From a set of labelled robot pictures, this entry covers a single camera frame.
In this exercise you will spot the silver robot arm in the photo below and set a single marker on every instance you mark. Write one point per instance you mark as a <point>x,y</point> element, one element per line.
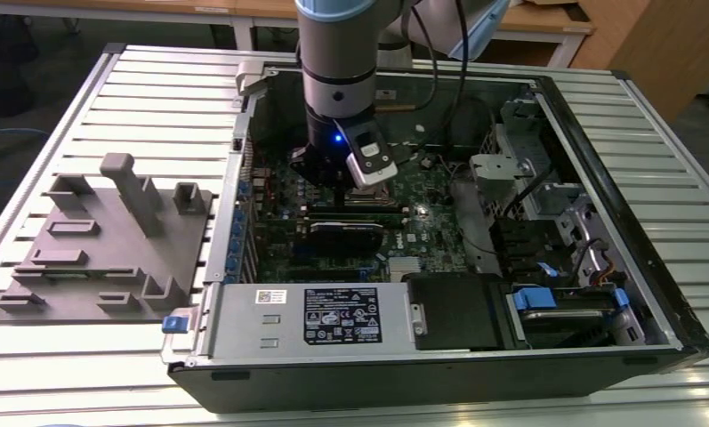
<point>336,53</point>

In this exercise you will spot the CPU socket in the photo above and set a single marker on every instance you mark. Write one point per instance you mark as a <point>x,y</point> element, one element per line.
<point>389,195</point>

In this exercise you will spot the silver coin battery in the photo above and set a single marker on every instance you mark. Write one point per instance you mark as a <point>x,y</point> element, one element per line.
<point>426,162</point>

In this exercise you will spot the black graphics card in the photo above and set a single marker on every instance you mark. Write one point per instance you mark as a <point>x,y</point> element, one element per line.
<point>342,242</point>

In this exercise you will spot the green motherboard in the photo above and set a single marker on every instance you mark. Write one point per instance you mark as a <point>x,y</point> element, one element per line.
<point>437,222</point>

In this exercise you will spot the small silver heatsink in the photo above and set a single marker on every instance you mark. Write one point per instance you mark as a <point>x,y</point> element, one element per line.
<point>405,264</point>

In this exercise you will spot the perforated metal drive cage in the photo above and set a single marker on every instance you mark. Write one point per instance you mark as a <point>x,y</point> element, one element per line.
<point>532,142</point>

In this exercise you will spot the silver power supply unit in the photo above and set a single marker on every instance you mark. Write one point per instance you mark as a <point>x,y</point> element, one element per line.
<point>241,329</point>

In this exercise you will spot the grey parts rack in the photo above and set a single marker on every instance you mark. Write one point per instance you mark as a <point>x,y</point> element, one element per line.
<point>122,267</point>

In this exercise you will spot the blue plastic latch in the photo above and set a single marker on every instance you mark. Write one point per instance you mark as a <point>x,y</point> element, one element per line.
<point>175,324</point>

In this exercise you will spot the black PC case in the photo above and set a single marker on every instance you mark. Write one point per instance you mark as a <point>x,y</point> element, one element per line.
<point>390,387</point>

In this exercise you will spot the silver hard disk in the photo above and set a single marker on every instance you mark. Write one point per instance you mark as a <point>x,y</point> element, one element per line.
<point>561,315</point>

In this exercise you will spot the dark office chair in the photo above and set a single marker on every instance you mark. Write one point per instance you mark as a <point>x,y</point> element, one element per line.
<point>3,66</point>

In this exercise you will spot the blue plastic clip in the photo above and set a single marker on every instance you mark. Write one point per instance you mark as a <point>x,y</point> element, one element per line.
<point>620,298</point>

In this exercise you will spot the wooden cabinet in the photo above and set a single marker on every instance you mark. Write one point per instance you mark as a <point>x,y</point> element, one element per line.
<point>674,44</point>

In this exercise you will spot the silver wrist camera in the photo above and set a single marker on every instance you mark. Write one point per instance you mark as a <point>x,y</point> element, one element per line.
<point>372,155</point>

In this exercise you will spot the silver metal bracket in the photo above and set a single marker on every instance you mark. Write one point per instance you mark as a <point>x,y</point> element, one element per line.
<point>500,166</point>

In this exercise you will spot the wooden desk white frame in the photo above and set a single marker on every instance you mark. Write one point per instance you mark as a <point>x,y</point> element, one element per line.
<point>122,2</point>
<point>561,22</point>

